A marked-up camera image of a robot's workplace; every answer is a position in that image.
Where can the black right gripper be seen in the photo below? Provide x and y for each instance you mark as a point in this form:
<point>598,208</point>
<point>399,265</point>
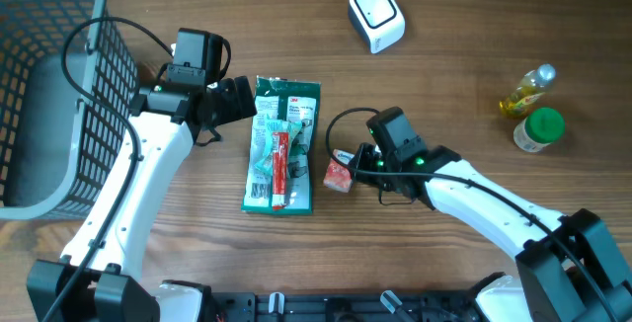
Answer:
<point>360,169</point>

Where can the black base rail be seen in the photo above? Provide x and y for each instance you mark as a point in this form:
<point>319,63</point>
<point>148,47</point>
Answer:
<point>452,305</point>

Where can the grey plastic shopping basket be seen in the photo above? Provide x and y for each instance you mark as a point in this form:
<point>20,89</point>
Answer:
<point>64,69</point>

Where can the white barcode scanner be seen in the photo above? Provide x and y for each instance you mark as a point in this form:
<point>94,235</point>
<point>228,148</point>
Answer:
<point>380,23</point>

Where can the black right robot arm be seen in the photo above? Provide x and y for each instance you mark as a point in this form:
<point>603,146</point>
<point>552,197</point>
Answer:
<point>569,266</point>

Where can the yellow dish soap bottle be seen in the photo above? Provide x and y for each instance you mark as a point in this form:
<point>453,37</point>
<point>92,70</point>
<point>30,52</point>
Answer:
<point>531,87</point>

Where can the mint green pouch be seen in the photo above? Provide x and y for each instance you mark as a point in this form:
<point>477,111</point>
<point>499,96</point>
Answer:
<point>265,164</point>

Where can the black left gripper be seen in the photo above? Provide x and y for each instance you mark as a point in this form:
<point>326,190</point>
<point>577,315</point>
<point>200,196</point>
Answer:
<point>239,103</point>

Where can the green lid jar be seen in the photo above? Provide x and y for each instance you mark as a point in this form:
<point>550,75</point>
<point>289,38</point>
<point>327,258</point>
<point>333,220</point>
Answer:
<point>538,130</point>

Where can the orange tissue pack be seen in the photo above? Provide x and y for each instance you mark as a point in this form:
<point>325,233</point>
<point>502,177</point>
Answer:
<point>337,177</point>

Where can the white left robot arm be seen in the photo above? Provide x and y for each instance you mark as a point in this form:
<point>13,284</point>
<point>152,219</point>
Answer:
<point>96,277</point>

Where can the green glove package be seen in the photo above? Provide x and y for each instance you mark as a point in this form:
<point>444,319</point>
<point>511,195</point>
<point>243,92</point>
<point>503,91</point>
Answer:
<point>288,100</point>

